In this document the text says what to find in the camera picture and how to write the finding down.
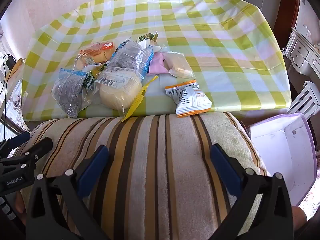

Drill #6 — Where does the black cable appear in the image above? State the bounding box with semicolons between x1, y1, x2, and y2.
1;54;12;142

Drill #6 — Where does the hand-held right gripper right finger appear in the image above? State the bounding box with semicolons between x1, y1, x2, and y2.
210;144;294;240

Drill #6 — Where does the white lace curtain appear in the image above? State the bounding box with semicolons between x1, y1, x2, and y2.
5;80;28;135

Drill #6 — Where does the yellow power strip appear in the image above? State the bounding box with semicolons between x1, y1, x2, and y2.
4;58;26;81

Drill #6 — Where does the striped beige towel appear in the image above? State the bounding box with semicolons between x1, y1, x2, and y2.
12;112;272;240

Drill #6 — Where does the green pea snack packet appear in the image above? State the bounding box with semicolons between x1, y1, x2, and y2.
136;31;160;46

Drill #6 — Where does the white green snack packet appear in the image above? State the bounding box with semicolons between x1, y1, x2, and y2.
84;64;107;89

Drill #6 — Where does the pink snack packet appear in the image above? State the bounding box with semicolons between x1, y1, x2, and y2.
146;52;171;76

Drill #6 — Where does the dark grain cake packet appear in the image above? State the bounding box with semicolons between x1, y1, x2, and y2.
51;68;88;118
108;38;155;81

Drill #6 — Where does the white slatted stool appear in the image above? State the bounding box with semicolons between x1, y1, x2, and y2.
288;81;320;120

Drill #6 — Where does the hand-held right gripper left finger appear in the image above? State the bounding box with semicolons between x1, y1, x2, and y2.
26;144;115;240

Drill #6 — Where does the green checked tablecloth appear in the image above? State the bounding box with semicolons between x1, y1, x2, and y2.
21;0;293;124

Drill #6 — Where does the orange white snack packet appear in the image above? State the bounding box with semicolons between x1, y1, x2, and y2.
164;79;213;118

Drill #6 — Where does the white box purple rim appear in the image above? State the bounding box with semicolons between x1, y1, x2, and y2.
247;112;318;207

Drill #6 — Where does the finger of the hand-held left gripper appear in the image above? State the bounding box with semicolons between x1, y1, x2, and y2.
0;131;31;153
14;137;54;167

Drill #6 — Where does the orange bun packet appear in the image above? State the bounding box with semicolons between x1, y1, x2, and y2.
75;42;118;71

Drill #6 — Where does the round pale bread packet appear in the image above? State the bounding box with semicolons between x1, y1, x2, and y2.
96;67;160;122

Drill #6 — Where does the black power adapter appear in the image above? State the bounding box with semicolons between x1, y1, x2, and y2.
3;54;17;71

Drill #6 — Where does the clear pale biscuit packet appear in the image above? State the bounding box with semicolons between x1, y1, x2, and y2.
160;51;197;80

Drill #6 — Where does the small white snack packet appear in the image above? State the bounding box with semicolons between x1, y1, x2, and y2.
138;40;163;54

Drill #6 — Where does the white ornate dressing table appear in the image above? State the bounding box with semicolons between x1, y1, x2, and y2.
281;24;320;82

